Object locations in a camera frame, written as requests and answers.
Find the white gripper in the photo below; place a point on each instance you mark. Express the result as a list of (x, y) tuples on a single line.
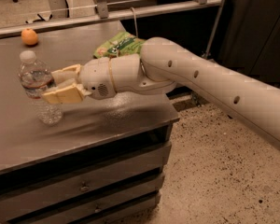
[(95, 76)]

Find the clear plastic water bottle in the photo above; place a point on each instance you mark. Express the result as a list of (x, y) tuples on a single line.
[(35, 77)]

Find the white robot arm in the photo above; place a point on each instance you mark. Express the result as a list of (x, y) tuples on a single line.
[(158, 68)]

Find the orange fruit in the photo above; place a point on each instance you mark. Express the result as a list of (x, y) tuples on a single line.
[(29, 37)]

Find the green chip bag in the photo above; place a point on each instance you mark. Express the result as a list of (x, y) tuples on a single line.
[(121, 44)]

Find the grey drawer cabinet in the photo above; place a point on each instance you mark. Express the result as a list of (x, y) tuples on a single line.
[(101, 162)]

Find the dark cabinet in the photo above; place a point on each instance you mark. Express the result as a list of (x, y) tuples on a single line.
[(248, 39)]

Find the grey metal frame rail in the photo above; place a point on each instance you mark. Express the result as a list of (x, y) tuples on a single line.
[(69, 30)]

